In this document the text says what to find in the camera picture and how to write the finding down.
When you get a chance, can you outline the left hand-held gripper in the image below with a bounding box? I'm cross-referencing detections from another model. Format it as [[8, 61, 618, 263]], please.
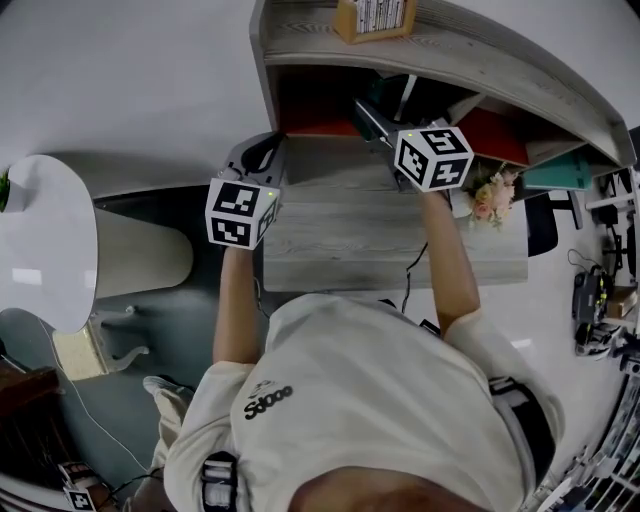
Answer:
[[204, 132, 290, 251]]

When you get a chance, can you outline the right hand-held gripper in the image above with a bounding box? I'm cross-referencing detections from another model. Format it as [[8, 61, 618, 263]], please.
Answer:
[[352, 97, 476, 194]]

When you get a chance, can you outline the person's left forearm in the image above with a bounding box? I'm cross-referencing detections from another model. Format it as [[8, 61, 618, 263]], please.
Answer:
[[211, 243, 265, 367]]

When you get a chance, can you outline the person's right forearm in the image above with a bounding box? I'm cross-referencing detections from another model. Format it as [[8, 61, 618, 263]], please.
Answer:
[[417, 188, 483, 342]]

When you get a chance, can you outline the grey wooden desk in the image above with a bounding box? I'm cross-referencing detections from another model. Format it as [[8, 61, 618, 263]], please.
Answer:
[[248, 0, 640, 295]]

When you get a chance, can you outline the wooden box with striped cards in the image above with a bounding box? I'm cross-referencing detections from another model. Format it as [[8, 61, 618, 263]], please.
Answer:
[[331, 0, 419, 46]]

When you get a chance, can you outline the pink flower bouquet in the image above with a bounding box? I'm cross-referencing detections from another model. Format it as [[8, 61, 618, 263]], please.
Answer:
[[463, 160, 522, 232]]

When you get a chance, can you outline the teal book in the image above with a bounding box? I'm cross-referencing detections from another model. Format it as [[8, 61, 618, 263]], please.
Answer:
[[521, 148, 595, 193]]

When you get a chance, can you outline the black office chair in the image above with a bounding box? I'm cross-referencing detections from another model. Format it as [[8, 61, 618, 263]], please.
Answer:
[[523, 188, 585, 260]]

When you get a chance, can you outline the white round table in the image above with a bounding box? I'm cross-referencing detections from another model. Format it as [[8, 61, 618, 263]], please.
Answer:
[[0, 153, 196, 335]]

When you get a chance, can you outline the small plant in white pot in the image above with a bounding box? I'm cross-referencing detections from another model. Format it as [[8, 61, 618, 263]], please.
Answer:
[[0, 166, 37, 215]]

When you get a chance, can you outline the white ornate stool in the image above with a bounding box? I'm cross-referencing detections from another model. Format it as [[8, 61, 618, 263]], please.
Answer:
[[51, 303, 152, 382]]

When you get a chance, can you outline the black device on floor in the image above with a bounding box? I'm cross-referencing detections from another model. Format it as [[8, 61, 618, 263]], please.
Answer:
[[569, 263, 640, 360]]

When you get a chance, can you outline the person's white shirt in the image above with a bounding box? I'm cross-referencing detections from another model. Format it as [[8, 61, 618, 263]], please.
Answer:
[[163, 292, 567, 512]]

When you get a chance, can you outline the person's beige trouser leg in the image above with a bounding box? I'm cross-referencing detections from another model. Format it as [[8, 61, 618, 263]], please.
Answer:
[[141, 374, 197, 474]]

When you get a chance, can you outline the dark wooden cabinet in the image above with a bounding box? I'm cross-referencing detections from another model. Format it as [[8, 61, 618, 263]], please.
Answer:
[[0, 363, 69, 484]]

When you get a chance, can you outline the idle hand-held gripper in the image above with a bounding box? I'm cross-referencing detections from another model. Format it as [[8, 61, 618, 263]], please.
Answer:
[[58, 460, 110, 512]]

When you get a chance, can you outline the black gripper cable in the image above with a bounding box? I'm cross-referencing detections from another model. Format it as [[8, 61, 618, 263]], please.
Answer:
[[401, 241, 431, 315]]

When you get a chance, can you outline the white floor cable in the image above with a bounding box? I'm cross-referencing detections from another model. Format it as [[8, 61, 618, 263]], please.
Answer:
[[36, 318, 152, 474]]

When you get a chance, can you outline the black harness strap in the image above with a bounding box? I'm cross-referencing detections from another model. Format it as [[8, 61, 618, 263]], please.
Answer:
[[487, 377, 558, 489], [200, 450, 240, 512]]

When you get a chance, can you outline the wire rack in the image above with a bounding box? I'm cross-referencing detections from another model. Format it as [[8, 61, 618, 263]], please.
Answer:
[[538, 369, 640, 512]]

